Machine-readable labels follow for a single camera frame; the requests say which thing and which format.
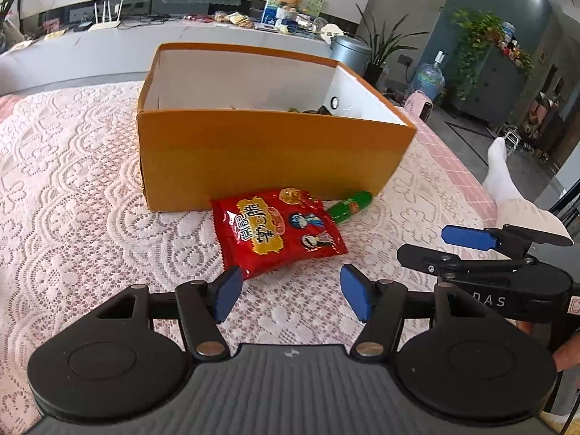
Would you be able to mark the tall potted plant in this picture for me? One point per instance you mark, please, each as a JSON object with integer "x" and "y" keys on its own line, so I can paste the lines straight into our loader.
{"x": 380, "y": 50}

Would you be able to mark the blue water jug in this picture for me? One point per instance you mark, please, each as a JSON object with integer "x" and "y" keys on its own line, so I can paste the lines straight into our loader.
{"x": 428, "y": 77}

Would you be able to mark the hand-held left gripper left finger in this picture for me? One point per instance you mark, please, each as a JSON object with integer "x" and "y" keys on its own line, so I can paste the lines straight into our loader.
{"x": 226, "y": 294}

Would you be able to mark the person's right hand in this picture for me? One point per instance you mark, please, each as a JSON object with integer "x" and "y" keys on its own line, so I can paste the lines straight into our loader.
{"x": 568, "y": 351}

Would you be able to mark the blue green picture box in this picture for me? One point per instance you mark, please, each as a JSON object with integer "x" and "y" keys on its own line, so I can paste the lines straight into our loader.
{"x": 272, "y": 11}

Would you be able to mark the thin leafed potted plant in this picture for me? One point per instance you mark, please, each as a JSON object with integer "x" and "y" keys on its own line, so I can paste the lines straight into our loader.
{"x": 7, "y": 13}

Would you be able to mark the trailing green plant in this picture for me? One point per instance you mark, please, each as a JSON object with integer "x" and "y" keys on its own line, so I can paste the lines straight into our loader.
{"x": 475, "y": 27}

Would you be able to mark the grey trash can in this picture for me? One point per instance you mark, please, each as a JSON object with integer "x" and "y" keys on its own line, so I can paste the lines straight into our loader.
{"x": 350, "y": 54}

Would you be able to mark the grey cabinet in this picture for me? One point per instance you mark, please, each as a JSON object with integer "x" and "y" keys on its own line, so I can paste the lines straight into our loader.
{"x": 491, "y": 86}

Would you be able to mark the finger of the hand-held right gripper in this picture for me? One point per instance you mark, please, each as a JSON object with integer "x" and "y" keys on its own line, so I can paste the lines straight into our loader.
{"x": 435, "y": 258}
{"x": 466, "y": 235}

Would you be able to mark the brown teddy bear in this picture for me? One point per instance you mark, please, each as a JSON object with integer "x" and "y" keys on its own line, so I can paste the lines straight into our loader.
{"x": 290, "y": 1}

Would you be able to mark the green sausage stick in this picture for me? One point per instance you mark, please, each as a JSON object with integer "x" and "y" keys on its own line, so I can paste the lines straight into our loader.
{"x": 351, "y": 206}

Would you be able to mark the small white stool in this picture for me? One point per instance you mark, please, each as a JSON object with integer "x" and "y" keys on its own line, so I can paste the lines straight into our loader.
{"x": 511, "y": 139}

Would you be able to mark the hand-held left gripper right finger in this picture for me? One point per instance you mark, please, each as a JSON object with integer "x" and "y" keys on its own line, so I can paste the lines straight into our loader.
{"x": 355, "y": 294}

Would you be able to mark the pink lace tablecloth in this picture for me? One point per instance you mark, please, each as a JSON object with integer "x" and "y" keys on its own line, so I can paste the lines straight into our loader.
{"x": 68, "y": 190}

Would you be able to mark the white media console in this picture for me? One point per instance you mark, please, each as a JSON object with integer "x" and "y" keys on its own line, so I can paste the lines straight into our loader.
{"x": 136, "y": 50}

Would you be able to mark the white router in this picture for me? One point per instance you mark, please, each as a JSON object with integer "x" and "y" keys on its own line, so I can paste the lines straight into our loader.
{"x": 106, "y": 20}

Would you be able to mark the pink floor fan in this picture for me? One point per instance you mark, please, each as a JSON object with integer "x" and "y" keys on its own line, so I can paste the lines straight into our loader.
{"x": 417, "y": 105}

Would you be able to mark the red snack packet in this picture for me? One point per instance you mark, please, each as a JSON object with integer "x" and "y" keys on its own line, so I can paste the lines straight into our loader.
{"x": 272, "y": 235}

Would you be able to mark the pile of snacks on console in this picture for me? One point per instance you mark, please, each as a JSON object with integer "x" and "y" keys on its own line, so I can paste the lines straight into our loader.
{"x": 235, "y": 19}

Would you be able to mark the orange cardboard box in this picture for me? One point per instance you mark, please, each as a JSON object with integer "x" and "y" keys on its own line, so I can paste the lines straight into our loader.
{"x": 253, "y": 158}

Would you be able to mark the person's leg with white sock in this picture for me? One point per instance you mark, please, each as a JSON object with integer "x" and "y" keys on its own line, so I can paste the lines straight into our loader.
{"x": 507, "y": 190}

